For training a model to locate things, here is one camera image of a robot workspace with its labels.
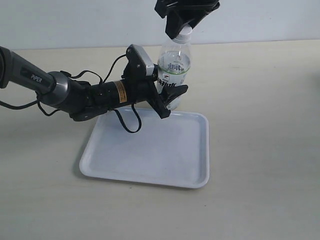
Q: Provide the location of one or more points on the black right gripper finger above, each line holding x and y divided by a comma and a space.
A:
198, 15
176, 20

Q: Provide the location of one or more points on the white bottle cap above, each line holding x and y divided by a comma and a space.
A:
185, 34

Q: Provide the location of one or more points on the clear plastic drink bottle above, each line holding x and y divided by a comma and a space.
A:
174, 62

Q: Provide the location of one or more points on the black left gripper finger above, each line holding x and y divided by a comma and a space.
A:
169, 94

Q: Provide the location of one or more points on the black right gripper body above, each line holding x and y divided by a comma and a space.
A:
164, 7

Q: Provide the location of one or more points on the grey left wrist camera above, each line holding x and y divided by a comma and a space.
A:
139, 64

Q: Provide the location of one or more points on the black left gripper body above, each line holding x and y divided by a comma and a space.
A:
130, 91

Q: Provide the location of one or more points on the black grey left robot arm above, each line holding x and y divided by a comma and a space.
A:
84, 101

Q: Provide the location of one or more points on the white plastic tray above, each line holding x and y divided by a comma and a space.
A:
174, 151

